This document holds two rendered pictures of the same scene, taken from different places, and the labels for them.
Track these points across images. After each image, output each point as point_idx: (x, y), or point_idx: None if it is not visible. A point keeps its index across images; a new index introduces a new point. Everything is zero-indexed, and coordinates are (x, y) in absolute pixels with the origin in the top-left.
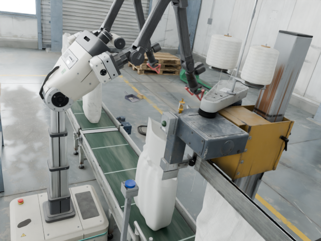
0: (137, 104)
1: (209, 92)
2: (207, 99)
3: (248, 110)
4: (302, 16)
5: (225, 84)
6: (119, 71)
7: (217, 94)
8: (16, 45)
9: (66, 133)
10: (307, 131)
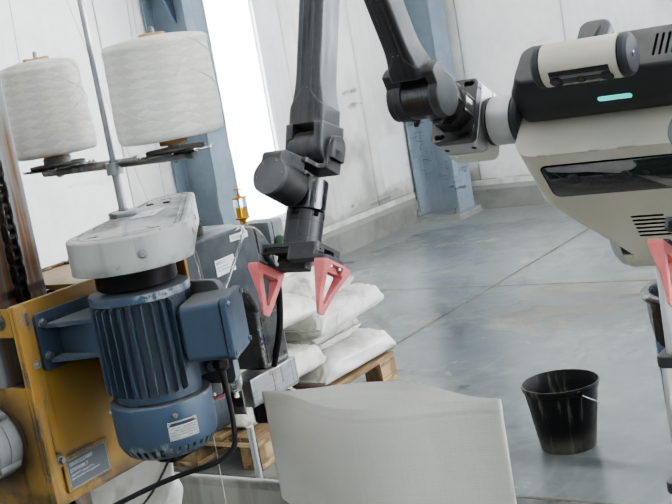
0: None
1: (187, 199)
2: (178, 194)
3: (66, 283)
4: None
5: (156, 219)
6: (432, 134)
7: (161, 203)
8: None
9: (657, 355)
10: None
